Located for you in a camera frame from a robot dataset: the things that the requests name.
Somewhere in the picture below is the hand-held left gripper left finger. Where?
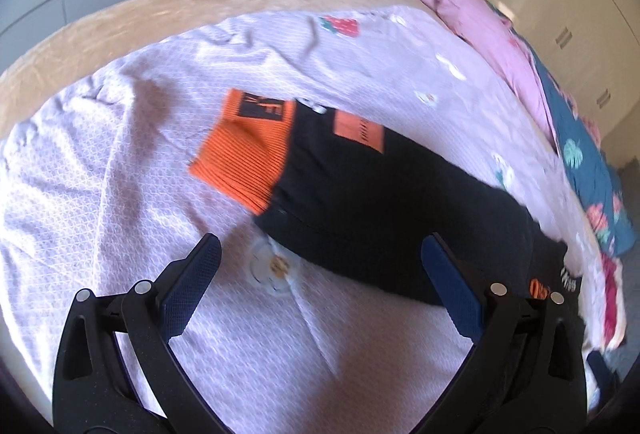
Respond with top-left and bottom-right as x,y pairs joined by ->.
52,233 -> 222,434

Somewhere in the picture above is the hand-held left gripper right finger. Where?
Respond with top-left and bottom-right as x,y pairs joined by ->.
415,233 -> 587,434

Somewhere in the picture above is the black and orange garment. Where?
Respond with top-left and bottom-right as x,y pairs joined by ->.
188,89 -> 583,310

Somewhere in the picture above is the purple strawberry print bedsheet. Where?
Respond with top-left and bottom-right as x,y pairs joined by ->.
0,4 -> 626,434

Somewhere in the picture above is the red patterned cloth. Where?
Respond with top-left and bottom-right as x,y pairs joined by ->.
597,254 -> 628,350

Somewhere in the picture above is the blue floral quilt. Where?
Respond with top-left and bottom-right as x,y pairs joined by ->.
487,0 -> 638,257

